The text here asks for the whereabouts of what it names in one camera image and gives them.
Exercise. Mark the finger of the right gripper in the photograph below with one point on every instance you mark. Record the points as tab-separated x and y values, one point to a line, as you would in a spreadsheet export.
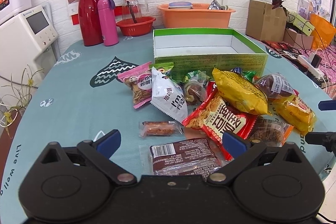
326	139
327	105

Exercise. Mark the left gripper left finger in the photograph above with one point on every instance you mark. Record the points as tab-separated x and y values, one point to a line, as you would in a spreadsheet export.
98	154

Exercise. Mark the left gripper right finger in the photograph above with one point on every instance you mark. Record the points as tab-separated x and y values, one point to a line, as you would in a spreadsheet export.
245	153

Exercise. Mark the yellow cracker packet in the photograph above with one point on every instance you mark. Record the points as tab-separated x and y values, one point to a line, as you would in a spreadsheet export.
296	112

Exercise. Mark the brown barcode snack packet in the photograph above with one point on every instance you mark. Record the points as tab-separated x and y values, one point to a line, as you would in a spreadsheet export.
197	156

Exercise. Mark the red orange snack bag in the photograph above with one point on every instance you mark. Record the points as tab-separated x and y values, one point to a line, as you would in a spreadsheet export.
215	116

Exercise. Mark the dried dates clear packet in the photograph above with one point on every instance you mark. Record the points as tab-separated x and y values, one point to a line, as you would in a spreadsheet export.
275	86

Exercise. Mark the yellow snack bag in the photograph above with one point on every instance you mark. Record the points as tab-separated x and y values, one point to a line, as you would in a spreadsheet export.
240	93

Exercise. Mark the small clear bar packet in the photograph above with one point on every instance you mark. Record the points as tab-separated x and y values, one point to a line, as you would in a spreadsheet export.
165	128

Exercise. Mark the green red candy packet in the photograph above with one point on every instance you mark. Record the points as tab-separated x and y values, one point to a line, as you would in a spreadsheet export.
249	75

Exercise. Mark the dark blue candy packet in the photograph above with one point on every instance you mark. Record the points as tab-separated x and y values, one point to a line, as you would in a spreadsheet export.
237	70

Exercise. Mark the pink nut snack packet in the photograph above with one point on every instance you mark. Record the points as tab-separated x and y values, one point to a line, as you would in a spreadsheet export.
139	79

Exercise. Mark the clear mixed nuts packet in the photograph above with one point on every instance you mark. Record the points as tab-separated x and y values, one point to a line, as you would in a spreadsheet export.
194	87

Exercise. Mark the white snack bag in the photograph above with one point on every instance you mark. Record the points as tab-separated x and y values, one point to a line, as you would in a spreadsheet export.
168	96

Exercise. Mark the brown cake orange packet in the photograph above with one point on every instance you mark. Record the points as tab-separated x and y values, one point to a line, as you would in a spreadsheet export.
272	132

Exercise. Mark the green pea snack packet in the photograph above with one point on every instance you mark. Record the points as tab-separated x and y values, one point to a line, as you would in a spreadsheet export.
164	68

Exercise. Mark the white power strip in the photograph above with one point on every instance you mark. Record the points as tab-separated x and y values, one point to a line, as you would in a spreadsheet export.
317	73

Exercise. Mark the small open cardboard box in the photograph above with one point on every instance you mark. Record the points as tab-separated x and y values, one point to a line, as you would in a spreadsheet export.
296	40

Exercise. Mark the orange plastic bag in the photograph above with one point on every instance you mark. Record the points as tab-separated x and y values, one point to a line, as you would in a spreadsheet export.
323	32

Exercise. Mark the green small box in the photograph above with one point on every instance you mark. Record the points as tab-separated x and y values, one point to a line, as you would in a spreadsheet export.
301	23

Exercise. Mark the spindly potted plant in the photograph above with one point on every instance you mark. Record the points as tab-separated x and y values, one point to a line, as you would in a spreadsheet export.
18	98

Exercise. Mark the brown cardboard box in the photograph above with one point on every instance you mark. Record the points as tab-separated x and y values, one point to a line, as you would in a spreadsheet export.
264	22

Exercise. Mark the green white cardboard box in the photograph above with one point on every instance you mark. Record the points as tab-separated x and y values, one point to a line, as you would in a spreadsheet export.
203	49

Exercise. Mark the dark purple plant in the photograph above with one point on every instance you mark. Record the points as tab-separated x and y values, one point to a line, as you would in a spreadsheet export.
278	4

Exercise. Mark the white appliance with screen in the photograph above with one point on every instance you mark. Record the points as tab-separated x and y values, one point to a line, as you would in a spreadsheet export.
26	49

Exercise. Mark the red plastic basin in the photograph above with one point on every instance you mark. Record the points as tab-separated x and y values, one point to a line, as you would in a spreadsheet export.
141	27

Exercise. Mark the red thermos jug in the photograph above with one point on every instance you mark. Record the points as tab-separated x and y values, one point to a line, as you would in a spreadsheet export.
89	22

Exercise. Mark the orange plastic tub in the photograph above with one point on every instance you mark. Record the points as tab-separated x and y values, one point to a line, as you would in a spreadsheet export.
198	16

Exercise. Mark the pink thermos bottle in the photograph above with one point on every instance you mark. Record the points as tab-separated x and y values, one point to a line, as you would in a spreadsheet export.
108	22

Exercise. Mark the steel bowl in tub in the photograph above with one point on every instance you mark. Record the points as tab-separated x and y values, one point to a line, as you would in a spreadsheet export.
215	5

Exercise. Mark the glass pitcher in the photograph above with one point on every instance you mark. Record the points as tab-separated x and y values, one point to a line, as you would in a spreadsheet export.
134	9

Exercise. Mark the lidded tin in tub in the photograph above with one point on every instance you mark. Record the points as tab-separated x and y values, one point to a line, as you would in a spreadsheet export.
180	5

